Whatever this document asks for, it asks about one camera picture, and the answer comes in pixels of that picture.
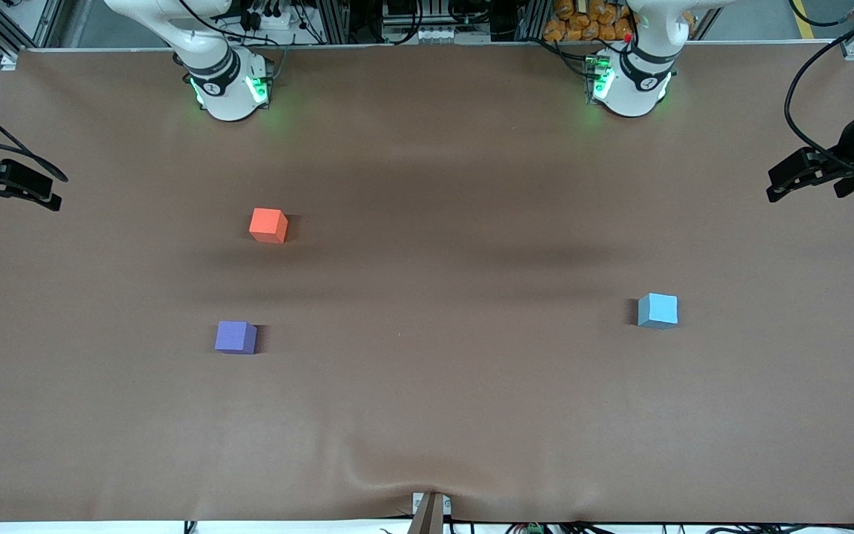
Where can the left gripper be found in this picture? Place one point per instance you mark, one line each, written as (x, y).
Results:
(850, 146)

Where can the light blue foam block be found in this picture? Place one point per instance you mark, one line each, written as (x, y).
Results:
(657, 311)

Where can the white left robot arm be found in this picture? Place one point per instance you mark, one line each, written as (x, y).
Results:
(631, 93)

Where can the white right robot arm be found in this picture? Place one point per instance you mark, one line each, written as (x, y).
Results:
(227, 100)

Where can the orange foam block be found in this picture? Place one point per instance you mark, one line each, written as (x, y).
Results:
(267, 225)

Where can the purple foam block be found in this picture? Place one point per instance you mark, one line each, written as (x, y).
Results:
(234, 337)

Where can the white terminal block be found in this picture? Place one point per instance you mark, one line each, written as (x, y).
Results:
(434, 34)

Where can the orange lumpy bag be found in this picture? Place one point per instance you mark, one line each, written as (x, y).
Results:
(583, 22)

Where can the white power strip black plugs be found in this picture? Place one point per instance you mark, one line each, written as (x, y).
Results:
(279, 22)

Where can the brown table cover sheet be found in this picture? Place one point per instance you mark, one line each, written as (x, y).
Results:
(427, 185)

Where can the green plug connector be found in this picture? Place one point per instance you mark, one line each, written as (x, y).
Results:
(533, 529)

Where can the silver aluminium frame post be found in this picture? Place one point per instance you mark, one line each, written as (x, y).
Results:
(534, 18)
(334, 18)

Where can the brown camera mount post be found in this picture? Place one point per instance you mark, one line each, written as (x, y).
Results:
(429, 515)

